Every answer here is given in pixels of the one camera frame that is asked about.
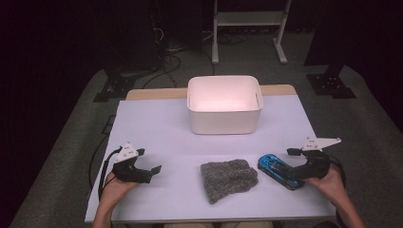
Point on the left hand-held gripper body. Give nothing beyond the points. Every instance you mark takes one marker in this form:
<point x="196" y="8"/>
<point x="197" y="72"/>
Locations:
<point x="126" y="172"/>

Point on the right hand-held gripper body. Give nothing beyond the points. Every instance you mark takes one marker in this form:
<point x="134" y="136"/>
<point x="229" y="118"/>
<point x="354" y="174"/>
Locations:
<point x="318" y="166"/>

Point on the blue toy car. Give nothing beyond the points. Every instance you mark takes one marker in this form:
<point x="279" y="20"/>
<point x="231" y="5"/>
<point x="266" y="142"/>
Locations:
<point x="275" y="169"/>

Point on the grey fluffy cloth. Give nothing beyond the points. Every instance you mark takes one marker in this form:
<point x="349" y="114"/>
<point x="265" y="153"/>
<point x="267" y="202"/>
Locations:
<point x="228" y="180"/>

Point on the white plastic bin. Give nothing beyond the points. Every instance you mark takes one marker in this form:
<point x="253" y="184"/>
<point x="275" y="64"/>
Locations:
<point x="225" y="95"/>

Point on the person's right hand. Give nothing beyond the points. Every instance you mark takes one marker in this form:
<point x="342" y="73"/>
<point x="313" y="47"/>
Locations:
<point x="331" y="183"/>

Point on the person's left hand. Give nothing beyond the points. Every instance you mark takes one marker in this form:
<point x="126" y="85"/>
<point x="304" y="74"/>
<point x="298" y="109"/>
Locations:
<point x="114" y="190"/>

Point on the white table sheet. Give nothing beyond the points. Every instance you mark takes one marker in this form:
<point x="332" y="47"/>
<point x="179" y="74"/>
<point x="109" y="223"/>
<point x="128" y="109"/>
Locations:
<point x="177" y="133"/>

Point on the dark floor box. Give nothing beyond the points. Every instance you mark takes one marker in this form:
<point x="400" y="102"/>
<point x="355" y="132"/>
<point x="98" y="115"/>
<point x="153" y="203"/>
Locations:
<point x="108" y="124"/>

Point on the black stand base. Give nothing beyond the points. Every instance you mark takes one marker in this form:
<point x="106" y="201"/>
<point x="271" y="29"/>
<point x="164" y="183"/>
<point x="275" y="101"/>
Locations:
<point x="115" y="87"/>
<point x="331" y="85"/>

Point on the white metal stand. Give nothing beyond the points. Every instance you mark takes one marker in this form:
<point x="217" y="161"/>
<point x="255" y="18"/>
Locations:
<point x="250" y="18"/>

